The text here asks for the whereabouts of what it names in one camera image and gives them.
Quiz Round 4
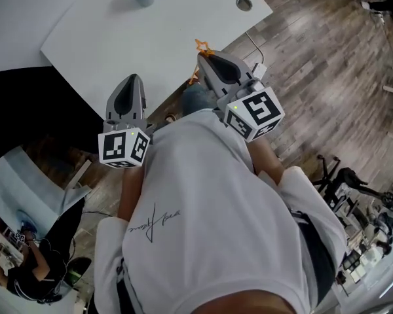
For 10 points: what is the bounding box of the person's right forearm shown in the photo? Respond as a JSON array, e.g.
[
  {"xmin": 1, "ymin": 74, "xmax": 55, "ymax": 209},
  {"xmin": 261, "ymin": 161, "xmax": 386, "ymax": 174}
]
[{"xmin": 247, "ymin": 138, "xmax": 284, "ymax": 189}]

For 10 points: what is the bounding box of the white t-shirt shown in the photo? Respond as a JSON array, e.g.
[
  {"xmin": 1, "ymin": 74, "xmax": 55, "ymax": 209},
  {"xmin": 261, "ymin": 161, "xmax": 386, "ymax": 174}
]
[{"xmin": 94, "ymin": 108, "xmax": 348, "ymax": 314}]

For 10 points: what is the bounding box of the white cable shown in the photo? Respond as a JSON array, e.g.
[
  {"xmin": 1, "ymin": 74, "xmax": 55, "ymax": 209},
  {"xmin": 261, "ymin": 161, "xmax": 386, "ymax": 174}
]
[{"xmin": 244, "ymin": 31, "xmax": 266, "ymax": 65}]

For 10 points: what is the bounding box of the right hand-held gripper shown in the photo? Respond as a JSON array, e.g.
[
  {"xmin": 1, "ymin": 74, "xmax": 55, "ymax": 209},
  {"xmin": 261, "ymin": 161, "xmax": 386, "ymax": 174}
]
[{"xmin": 196, "ymin": 50, "xmax": 285, "ymax": 143}]

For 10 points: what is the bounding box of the person's left forearm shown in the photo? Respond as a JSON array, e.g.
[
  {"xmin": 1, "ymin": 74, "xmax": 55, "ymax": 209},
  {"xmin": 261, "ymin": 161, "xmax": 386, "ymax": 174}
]
[{"xmin": 117, "ymin": 164, "xmax": 145, "ymax": 224}]

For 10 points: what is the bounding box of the white power adapter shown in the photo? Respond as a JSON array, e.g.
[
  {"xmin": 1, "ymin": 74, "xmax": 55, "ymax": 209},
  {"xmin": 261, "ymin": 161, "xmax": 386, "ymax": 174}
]
[{"xmin": 251, "ymin": 62, "xmax": 268, "ymax": 80}]

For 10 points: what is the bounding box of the orange star stick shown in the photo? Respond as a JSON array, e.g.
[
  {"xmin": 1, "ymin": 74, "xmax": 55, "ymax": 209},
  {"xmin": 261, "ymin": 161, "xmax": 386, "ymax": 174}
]
[{"xmin": 187, "ymin": 39, "xmax": 214, "ymax": 86}]

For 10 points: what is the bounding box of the black office chair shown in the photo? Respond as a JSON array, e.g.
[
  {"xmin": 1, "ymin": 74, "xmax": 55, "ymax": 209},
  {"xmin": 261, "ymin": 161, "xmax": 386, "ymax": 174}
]
[{"xmin": 312, "ymin": 154, "xmax": 393, "ymax": 216}]

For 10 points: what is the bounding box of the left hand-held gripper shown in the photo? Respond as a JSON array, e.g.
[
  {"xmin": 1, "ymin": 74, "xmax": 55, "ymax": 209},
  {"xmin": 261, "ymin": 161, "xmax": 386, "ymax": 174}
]
[{"xmin": 98, "ymin": 74, "xmax": 157, "ymax": 169}]

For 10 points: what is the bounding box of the black shoulder strap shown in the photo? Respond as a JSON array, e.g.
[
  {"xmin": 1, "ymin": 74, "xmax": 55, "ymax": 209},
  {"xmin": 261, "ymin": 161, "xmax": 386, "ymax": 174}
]
[{"xmin": 290, "ymin": 209, "xmax": 337, "ymax": 307}]

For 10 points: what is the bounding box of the blue jeans leg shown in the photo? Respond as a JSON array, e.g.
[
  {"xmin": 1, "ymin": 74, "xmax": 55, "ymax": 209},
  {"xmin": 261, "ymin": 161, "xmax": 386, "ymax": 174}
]
[{"xmin": 181, "ymin": 82, "xmax": 217, "ymax": 116}]

